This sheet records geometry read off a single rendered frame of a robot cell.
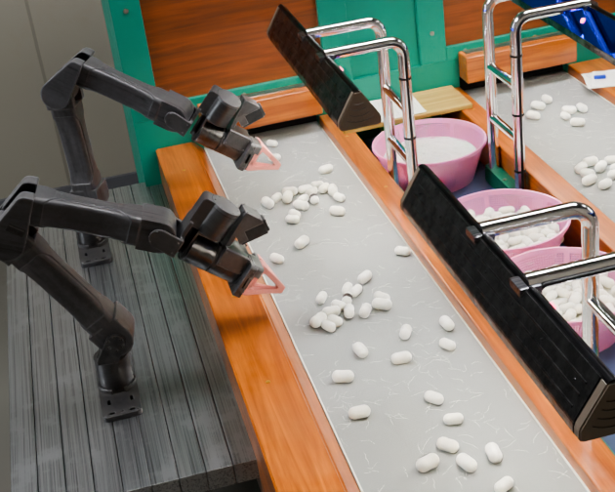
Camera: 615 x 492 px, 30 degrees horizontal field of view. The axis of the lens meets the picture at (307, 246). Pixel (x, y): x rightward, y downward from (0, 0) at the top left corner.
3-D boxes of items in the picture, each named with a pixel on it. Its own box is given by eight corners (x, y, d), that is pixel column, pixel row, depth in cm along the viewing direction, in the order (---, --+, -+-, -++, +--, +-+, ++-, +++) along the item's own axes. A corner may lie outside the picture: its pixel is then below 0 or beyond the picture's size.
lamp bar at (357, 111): (340, 133, 208) (336, 95, 205) (266, 37, 262) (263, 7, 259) (382, 124, 209) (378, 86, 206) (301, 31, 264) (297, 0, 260)
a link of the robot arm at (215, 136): (230, 118, 246) (202, 104, 243) (232, 133, 242) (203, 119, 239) (215, 142, 249) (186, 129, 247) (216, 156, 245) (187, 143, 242)
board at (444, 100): (345, 135, 278) (344, 130, 277) (328, 114, 291) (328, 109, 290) (472, 107, 283) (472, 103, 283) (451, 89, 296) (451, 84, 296)
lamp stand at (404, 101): (343, 255, 244) (319, 54, 223) (319, 216, 261) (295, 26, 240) (428, 235, 247) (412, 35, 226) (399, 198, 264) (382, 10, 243)
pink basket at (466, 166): (456, 210, 256) (453, 171, 251) (354, 191, 270) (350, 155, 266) (507, 162, 275) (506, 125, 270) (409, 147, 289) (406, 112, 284)
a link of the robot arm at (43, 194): (180, 205, 200) (1, 169, 193) (180, 228, 192) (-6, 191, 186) (165, 266, 205) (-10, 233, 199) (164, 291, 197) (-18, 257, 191)
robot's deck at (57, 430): (17, 539, 183) (11, 520, 181) (9, 225, 287) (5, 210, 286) (543, 406, 197) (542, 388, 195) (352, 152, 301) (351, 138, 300)
